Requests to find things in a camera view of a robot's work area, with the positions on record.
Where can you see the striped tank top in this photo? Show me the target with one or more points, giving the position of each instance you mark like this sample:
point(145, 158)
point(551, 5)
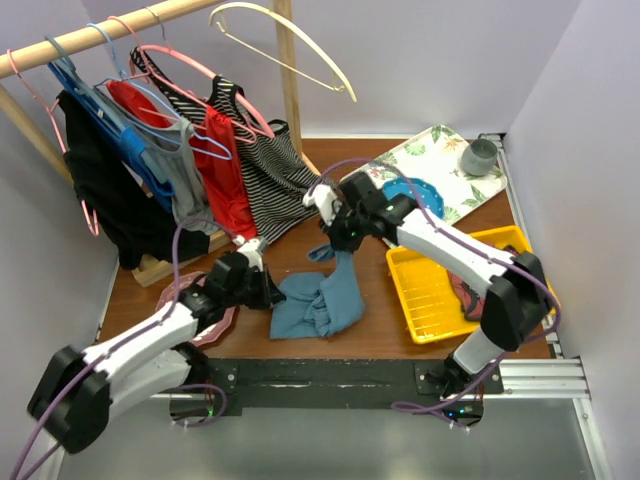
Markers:
point(275, 176)

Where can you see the grey cup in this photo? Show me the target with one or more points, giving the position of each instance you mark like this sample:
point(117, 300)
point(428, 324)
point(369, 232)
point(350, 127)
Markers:
point(479, 157)

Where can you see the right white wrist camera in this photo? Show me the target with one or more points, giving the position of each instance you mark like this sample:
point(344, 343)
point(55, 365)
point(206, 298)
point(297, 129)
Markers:
point(325, 200)

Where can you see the yellow plastic bin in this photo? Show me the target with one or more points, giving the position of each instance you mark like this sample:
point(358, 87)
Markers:
point(431, 303)

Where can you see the light blue hanger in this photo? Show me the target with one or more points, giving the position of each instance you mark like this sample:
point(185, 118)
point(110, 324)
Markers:
point(159, 107)

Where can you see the royal blue tank top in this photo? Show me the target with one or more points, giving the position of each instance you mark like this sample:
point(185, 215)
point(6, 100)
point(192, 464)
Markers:
point(137, 155)

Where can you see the grey blue hanger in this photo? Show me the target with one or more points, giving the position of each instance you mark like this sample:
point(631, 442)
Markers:
point(90, 98)

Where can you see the pink hanger with black top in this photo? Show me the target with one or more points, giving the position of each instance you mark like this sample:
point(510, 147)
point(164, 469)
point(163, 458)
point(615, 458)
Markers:
point(90, 215)

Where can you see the floral serving tray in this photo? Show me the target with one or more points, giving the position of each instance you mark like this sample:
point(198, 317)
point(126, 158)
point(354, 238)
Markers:
point(434, 156)

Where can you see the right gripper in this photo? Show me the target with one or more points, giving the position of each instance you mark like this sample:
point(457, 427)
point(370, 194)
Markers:
point(338, 238)

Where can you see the pink dotted plate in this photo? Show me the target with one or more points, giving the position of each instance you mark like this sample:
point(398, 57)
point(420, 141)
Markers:
point(210, 334)

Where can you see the pink hanger with striped top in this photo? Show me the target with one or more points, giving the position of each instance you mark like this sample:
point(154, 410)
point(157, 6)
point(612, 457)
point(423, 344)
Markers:
point(263, 129)

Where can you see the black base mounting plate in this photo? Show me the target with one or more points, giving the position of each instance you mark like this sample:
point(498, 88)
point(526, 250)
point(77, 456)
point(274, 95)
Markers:
point(323, 383)

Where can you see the maroon tank top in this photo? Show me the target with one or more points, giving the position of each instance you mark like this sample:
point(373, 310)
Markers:
point(471, 304)

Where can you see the wooden clothes rack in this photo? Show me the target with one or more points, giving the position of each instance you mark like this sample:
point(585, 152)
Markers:
point(35, 55)

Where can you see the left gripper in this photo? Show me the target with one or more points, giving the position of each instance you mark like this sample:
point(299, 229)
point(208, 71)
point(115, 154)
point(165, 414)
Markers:
point(268, 295)

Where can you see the grey tank top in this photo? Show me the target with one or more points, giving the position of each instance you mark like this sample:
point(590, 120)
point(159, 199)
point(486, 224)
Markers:
point(171, 159)

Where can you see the cream empty hanger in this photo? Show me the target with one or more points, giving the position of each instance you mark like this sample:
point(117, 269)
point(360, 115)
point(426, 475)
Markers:
point(339, 84)

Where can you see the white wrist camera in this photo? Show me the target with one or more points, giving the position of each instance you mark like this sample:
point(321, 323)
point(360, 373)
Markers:
point(253, 251)
point(325, 200)

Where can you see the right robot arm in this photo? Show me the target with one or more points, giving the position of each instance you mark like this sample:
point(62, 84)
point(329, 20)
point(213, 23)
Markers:
point(513, 287)

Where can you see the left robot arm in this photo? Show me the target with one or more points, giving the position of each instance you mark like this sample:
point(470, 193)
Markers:
point(81, 391)

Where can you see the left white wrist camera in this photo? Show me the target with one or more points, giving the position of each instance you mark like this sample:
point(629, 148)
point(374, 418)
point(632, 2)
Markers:
point(253, 251)

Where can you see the red tank top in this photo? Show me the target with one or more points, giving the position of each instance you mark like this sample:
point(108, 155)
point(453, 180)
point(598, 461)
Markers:
point(223, 180)

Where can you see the blue dotted plate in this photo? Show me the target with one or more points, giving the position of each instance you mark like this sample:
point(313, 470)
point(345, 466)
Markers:
point(427, 192)

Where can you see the black tank top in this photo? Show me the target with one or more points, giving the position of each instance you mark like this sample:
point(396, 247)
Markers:
point(127, 211)

